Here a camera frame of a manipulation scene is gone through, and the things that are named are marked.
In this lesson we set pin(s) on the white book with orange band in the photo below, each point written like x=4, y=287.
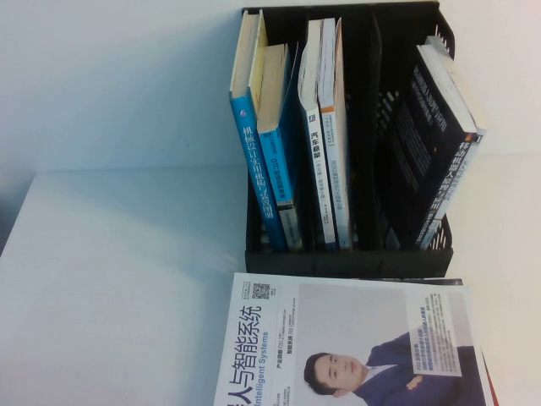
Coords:
x=338, y=169

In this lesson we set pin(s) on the black mesh book stand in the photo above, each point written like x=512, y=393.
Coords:
x=363, y=127

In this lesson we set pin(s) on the white spine car suspension book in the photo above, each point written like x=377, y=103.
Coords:
x=317, y=169

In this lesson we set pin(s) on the dark mobile robot book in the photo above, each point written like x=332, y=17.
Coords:
x=414, y=169

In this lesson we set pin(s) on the white magazine with man portrait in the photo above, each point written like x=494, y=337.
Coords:
x=338, y=338

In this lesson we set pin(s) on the grey cover white spine book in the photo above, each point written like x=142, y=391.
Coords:
x=437, y=42

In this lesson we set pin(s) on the short blue spine book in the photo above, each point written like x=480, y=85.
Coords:
x=274, y=169

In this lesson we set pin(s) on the tall blue spine book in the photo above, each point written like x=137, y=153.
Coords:
x=253, y=169

